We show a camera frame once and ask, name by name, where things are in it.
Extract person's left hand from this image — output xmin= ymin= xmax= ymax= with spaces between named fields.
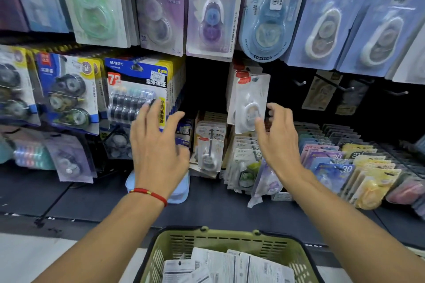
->
xmin=129 ymin=99 xmax=191 ymax=200

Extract person's right hand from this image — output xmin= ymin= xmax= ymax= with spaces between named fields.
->
xmin=255 ymin=103 xmax=306 ymax=182

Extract white correction tape blister pack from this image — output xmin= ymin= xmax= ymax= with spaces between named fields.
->
xmin=234 ymin=72 xmax=271 ymax=135

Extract person's right forearm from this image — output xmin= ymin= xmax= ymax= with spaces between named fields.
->
xmin=283 ymin=168 xmax=425 ymax=283

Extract person's left forearm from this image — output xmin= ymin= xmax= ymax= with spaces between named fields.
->
xmin=33 ymin=189 xmax=168 ymax=283

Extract row of white-green tape packs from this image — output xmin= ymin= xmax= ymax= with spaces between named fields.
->
xmin=224 ymin=135 xmax=263 ymax=194

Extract row of white tape packs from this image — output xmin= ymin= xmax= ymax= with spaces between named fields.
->
xmin=190 ymin=111 xmax=229 ymax=179

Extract stack of black refill packs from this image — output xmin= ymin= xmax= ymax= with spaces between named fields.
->
xmin=104 ymin=55 xmax=186 ymax=133

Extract clear tape rolls pack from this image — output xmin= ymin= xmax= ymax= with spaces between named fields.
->
xmin=101 ymin=126 xmax=133 ymax=160

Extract red-label white hanging pack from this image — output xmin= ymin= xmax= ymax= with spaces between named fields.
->
xmin=227 ymin=61 xmax=263 ymax=125

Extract pale blue flat pack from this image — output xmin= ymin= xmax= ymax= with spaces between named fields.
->
xmin=125 ymin=170 xmax=190 ymax=205

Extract beige hanging pack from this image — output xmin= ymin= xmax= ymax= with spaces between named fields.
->
xmin=301 ymin=70 xmax=343 ymax=111

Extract row of pastel blue-purple packs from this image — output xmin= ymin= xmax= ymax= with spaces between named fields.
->
xmin=294 ymin=121 xmax=362 ymax=195

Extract blue drop-shaped tape pack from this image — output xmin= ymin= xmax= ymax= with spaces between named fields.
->
xmin=238 ymin=0 xmax=308 ymax=63

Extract dark display shelf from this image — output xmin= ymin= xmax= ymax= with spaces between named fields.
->
xmin=0 ymin=159 xmax=425 ymax=249

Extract blue pack three tapes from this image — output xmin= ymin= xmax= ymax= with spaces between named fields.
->
xmin=35 ymin=52 xmax=100 ymax=136

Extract translucent purple tape pack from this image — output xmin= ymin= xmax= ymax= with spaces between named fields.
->
xmin=44 ymin=132 xmax=97 ymax=184

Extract lilac pack blue-purple tape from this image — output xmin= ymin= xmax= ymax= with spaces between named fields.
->
xmin=185 ymin=0 xmax=247 ymax=62

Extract purple correction tape pack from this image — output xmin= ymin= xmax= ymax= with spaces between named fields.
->
xmin=131 ymin=0 xmax=186 ymax=57

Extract green plastic shopping basket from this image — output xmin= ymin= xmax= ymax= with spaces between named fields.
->
xmin=134 ymin=225 xmax=325 ymax=283

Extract periwinkle pack white tape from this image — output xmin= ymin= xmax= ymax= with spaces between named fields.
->
xmin=337 ymin=0 xmax=425 ymax=78
xmin=286 ymin=0 xmax=379 ymax=71

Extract row of yellow tape packs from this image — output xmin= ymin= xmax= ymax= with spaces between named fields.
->
xmin=340 ymin=143 xmax=403 ymax=211

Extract white packet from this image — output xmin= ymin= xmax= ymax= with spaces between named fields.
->
xmin=162 ymin=259 xmax=197 ymax=283
xmin=191 ymin=247 xmax=237 ymax=283
xmin=227 ymin=249 xmax=295 ymax=283

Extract green correction tape pack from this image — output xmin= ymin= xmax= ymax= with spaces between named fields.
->
xmin=53 ymin=0 xmax=131 ymax=49

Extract pastel refill rolls pack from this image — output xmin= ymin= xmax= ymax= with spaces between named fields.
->
xmin=0 ymin=133 xmax=56 ymax=171

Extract row of pink tape packs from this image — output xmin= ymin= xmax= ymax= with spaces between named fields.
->
xmin=386 ymin=173 xmax=425 ymax=221

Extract yellow-edged black tape pack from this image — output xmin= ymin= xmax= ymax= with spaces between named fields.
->
xmin=0 ymin=45 xmax=41 ymax=127

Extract red string bracelet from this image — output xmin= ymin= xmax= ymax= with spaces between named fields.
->
xmin=129 ymin=187 xmax=168 ymax=208

